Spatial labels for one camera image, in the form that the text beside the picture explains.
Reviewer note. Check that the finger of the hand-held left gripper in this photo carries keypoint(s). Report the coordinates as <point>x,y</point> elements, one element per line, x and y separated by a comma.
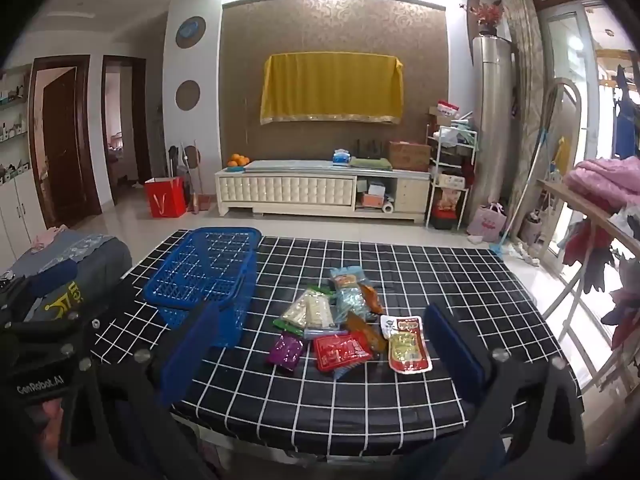
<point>50,281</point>
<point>112,302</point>

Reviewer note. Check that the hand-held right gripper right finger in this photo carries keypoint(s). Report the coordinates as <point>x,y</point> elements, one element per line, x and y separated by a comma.
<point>455,347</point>

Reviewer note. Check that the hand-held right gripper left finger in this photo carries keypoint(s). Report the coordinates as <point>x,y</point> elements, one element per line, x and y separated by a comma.
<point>192,347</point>

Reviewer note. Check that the blue plastic basket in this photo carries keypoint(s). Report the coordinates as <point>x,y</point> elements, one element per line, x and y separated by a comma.
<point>200,265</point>

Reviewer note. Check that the brown snack packet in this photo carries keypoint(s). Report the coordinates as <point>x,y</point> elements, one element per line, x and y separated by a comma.
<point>365,332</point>

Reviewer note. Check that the purple snack packet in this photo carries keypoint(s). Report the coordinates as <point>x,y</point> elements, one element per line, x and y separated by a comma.
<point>285,351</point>

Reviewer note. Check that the orange snack packet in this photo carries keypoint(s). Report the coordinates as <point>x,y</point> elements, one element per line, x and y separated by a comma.
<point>373,300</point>

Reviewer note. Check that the cracker packet with green edge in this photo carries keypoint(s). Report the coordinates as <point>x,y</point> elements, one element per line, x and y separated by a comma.
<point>305,310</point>

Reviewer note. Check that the light purple gum pack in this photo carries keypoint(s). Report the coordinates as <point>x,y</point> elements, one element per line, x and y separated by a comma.
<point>320,334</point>

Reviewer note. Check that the pink cloth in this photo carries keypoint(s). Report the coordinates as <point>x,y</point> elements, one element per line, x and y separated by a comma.
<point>47,236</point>

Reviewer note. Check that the black checkered tablecloth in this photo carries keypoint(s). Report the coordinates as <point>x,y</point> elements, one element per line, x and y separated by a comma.
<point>450,280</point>

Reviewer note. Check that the red paper bag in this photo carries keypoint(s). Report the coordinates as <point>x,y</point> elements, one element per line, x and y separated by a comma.
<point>165,199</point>

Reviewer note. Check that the pink gift bag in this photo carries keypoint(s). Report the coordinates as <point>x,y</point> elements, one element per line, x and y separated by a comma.
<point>486,222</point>

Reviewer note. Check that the dark brown wooden door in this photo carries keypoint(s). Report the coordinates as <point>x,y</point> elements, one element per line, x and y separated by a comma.
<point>60,140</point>

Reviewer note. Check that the white paper roll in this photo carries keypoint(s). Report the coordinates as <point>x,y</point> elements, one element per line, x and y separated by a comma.
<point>388,206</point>

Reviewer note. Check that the white metal shelf rack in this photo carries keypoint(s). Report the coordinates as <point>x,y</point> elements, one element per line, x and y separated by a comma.
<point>450,180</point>

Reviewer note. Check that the orange box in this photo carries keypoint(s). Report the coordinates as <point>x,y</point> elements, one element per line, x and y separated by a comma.
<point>372,200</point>

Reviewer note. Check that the white padded TV cabinet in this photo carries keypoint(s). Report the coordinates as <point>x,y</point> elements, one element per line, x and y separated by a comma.
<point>285,190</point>

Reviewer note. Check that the wooden drying rack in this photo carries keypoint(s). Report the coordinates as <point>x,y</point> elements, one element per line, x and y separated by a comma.
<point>575,205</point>

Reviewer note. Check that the pile of oranges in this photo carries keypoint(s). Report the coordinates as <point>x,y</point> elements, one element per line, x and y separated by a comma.
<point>238,160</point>

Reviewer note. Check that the brown cardboard box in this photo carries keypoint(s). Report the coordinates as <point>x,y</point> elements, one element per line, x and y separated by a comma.
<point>409,156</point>

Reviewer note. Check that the green folded cloth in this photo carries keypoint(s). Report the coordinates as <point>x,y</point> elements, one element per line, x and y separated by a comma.
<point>370,163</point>

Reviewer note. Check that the blue tissue box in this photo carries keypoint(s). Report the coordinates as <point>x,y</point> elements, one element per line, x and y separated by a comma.
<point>341,157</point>

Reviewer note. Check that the pink blanket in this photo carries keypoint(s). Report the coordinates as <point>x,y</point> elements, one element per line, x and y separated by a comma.
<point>600,180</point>

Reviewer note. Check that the silver standing air conditioner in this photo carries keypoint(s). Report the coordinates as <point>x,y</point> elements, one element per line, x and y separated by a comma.
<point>492,120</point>

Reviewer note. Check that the patterned beige curtain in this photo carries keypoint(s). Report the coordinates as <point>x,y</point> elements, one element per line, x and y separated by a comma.
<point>525,110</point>

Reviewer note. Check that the yellow cloth cover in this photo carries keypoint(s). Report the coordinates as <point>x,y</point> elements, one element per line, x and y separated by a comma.
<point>330,87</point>

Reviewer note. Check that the vase with red flowers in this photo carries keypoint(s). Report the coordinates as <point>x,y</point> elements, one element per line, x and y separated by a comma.
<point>487,15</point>

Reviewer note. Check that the white wall cabinet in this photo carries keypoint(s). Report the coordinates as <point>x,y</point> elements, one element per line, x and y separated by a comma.
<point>15,210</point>

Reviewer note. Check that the dark brown door frame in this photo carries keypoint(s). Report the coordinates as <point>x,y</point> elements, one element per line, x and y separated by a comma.
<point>142,125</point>

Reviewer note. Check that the round brown wall plate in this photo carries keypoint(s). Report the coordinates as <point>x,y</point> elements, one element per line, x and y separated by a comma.
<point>188,95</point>

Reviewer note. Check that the round blue wall plate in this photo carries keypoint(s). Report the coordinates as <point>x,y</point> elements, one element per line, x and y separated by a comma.
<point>190,32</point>

